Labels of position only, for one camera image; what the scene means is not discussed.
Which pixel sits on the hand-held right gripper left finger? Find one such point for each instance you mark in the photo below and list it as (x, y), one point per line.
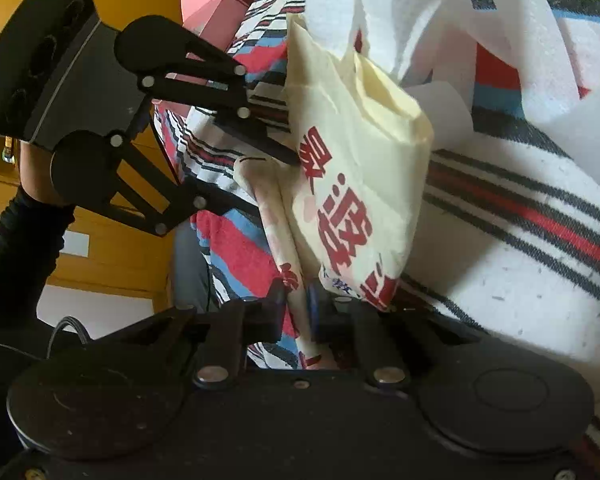
(267, 315)

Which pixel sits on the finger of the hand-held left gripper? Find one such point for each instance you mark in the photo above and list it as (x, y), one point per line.
(250, 132)
(180, 205)

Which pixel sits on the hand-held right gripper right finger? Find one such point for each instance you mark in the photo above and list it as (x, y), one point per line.
(314, 310)

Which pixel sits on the cream printed shopping bag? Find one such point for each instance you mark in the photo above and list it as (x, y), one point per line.
(360, 170)

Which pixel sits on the person's left forearm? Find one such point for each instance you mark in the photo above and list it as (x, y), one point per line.
(15, 260)

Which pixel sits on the orange wooden wardrobe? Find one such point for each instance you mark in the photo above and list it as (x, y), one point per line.
(120, 260)

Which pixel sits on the striped bed sheet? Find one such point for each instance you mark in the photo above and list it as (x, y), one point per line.
(505, 270)

